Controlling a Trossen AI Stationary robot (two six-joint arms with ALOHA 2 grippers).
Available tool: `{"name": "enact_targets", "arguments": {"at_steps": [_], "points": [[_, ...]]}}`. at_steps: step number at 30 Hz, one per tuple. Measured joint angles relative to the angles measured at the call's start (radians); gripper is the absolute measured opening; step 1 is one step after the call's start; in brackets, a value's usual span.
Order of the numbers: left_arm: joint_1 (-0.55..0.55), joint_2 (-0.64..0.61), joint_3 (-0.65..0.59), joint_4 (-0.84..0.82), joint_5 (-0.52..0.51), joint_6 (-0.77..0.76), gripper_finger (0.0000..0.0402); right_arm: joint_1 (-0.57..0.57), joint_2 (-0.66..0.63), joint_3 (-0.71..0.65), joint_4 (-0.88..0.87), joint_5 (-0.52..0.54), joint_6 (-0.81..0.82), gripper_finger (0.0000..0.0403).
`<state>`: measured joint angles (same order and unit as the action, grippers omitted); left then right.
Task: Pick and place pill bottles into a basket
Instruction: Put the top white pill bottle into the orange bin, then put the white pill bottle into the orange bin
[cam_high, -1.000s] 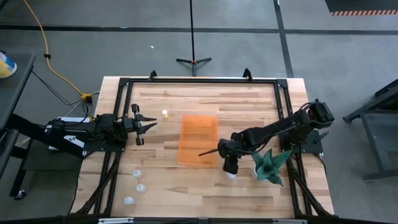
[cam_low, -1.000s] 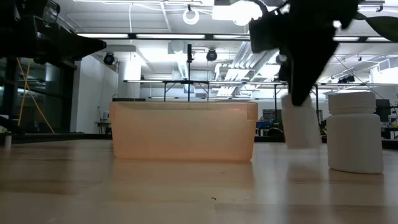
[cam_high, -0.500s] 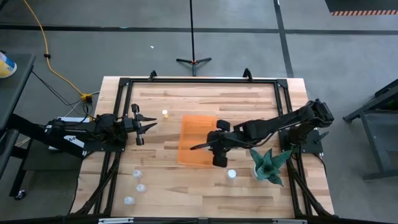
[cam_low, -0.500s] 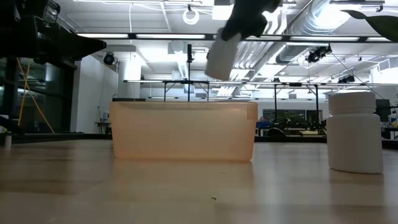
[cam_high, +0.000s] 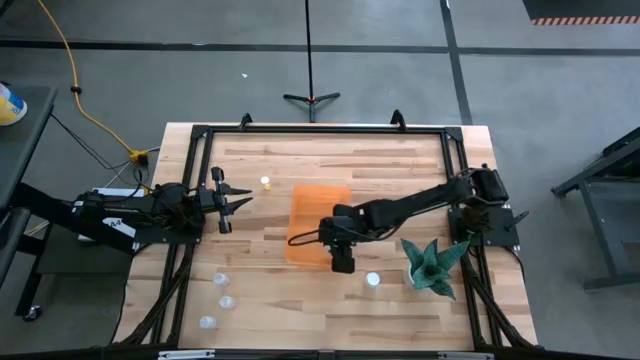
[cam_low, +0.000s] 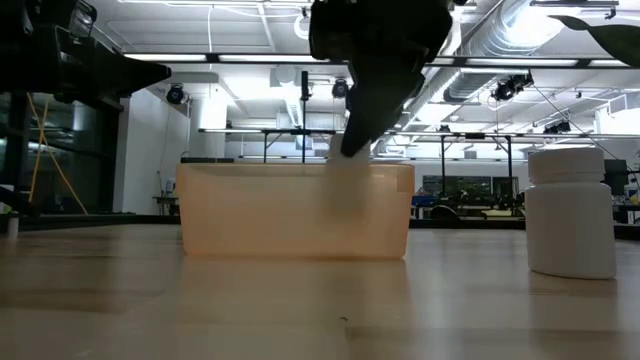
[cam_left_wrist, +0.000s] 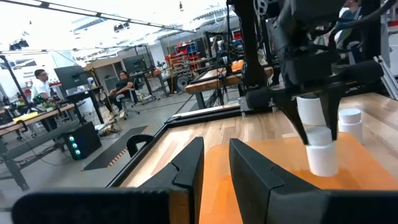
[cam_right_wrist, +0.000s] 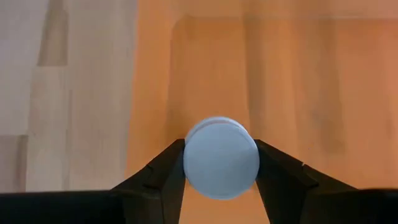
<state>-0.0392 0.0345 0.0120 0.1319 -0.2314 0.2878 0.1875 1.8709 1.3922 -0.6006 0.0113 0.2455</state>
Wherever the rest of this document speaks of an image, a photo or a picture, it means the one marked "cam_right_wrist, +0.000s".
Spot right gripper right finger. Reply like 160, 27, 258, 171
254, 139, 358, 224

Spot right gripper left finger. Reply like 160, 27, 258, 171
111, 139, 187, 224

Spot pill bottle white cap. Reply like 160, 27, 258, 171
182, 116, 261, 201

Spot orange translucent plastic basket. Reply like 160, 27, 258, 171
125, 0, 398, 224

